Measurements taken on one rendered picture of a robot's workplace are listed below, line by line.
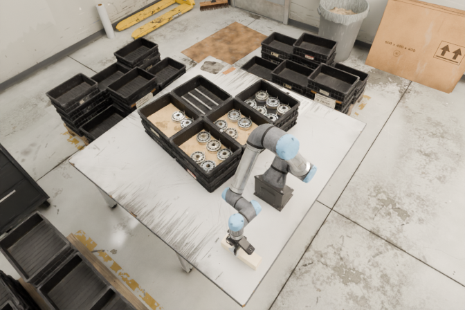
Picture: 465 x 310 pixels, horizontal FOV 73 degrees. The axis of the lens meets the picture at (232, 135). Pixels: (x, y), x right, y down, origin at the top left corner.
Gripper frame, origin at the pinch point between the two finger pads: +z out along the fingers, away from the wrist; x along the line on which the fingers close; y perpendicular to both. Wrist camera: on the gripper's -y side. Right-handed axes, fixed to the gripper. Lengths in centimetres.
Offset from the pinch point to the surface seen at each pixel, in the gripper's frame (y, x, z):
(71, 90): 239, -43, 25
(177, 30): 292, -244, 74
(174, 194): 58, -6, 4
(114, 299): 51, 59, 25
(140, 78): 194, -95, 25
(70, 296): 80, 74, 36
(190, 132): 73, -43, -14
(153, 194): 70, 1, 4
